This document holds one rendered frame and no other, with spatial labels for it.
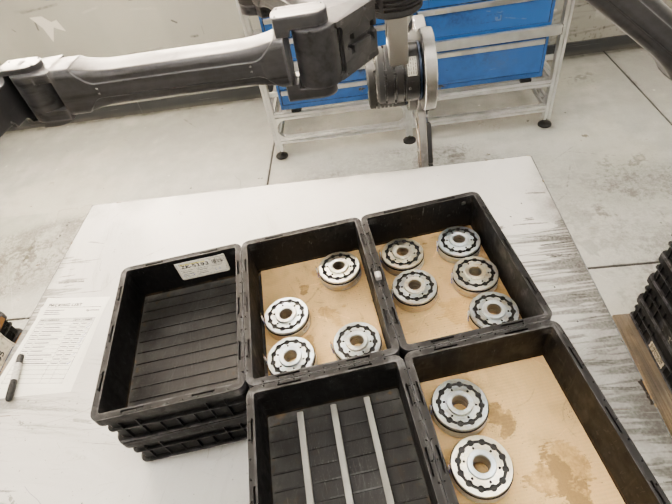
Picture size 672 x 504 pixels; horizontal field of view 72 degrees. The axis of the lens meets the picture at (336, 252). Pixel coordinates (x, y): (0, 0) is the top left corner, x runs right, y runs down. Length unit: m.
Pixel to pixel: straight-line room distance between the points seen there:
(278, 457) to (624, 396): 0.73
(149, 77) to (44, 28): 3.52
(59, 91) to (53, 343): 0.94
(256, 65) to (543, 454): 0.78
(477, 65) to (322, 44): 2.33
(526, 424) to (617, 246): 1.64
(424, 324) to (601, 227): 1.65
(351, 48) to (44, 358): 1.19
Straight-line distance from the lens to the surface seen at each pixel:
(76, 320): 1.56
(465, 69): 2.91
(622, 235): 2.57
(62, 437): 1.36
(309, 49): 0.63
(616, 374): 1.22
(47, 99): 0.76
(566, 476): 0.95
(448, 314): 1.07
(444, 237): 1.18
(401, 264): 1.13
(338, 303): 1.11
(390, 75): 1.23
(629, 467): 0.90
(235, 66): 0.65
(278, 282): 1.18
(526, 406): 0.98
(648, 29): 0.75
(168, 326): 1.21
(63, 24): 4.11
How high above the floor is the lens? 1.70
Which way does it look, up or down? 46 degrees down
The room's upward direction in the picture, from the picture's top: 12 degrees counter-clockwise
